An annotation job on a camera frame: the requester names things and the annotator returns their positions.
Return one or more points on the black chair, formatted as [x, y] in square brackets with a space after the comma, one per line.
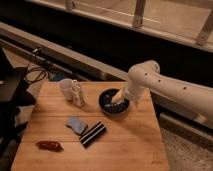
[13, 93]

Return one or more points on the blue sponge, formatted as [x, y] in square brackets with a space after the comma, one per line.
[77, 125]

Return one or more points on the dark ceramic bowl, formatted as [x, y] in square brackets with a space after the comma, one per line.
[108, 106]

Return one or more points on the blue object behind table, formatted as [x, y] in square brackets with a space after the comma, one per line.
[58, 77]

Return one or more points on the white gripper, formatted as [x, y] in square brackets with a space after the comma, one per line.
[129, 93]

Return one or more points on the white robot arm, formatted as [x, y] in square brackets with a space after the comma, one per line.
[196, 97]

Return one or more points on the black white striped block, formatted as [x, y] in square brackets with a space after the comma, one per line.
[92, 134]

